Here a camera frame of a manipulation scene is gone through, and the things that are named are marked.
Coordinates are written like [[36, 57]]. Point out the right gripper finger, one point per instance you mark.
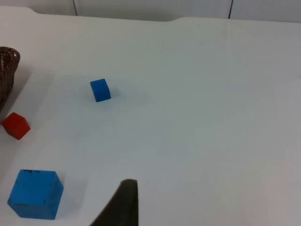
[[124, 207]]

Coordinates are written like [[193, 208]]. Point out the large blue cube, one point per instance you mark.
[[35, 194]]

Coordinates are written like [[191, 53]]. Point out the dark brown wicker basket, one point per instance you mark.
[[5, 75]]

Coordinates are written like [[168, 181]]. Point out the small blue cube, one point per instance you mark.
[[100, 90]]

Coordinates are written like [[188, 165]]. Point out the red cube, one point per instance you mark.
[[16, 126]]

